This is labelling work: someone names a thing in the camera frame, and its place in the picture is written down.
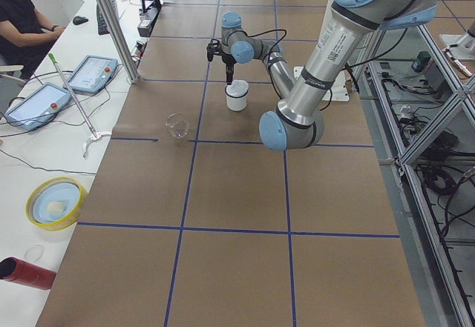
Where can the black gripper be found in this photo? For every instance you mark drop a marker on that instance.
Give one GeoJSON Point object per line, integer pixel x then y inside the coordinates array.
{"type": "Point", "coordinates": [227, 59]}

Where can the white enamel mug lid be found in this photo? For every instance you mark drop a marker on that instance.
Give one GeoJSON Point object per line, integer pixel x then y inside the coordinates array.
{"type": "Point", "coordinates": [237, 89]}

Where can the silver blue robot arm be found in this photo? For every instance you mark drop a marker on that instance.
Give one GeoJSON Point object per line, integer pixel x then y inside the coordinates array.
{"type": "Point", "coordinates": [296, 122]}

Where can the white enamel mug blue rim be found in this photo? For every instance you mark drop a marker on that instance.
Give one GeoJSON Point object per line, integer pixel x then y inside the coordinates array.
{"type": "Point", "coordinates": [236, 104]}

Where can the black keyboard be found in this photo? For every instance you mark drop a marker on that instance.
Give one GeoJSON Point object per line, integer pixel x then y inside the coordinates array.
{"type": "Point", "coordinates": [102, 27]}

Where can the metal reacher grabber stick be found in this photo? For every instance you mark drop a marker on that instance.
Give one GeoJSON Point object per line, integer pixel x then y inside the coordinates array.
{"type": "Point", "coordinates": [95, 135]}

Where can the black computer mouse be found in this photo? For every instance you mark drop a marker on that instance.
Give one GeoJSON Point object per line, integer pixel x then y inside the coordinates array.
{"type": "Point", "coordinates": [78, 20]}

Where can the teach pendant with red button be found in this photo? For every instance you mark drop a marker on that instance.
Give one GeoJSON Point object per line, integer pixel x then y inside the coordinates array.
{"type": "Point", "coordinates": [39, 108]}

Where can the seated person in black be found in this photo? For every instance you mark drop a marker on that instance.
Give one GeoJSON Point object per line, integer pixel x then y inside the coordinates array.
{"type": "Point", "coordinates": [26, 35]}

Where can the yellow rimmed bowl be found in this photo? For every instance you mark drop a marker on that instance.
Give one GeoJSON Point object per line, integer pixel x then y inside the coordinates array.
{"type": "Point", "coordinates": [62, 188]}

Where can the white sponge piece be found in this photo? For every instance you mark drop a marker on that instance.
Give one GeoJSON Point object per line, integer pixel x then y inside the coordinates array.
{"type": "Point", "coordinates": [56, 209]}

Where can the red cylinder tube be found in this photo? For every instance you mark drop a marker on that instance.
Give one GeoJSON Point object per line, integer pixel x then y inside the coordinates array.
{"type": "Point", "coordinates": [18, 271]}

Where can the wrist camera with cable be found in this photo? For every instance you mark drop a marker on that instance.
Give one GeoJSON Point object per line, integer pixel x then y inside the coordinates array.
{"type": "Point", "coordinates": [213, 49]}

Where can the aluminium frame rail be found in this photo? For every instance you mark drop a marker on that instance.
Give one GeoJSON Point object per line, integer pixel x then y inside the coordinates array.
{"type": "Point", "coordinates": [419, 94]}

